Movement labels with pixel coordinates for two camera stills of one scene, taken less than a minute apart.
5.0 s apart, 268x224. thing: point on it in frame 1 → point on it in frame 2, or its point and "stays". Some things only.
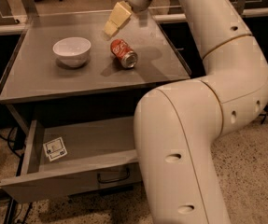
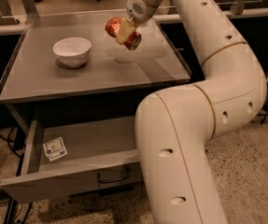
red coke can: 121,50 → 112,26
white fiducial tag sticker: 55,148 stays
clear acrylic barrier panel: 92,2 stays
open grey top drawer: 77,158 stays
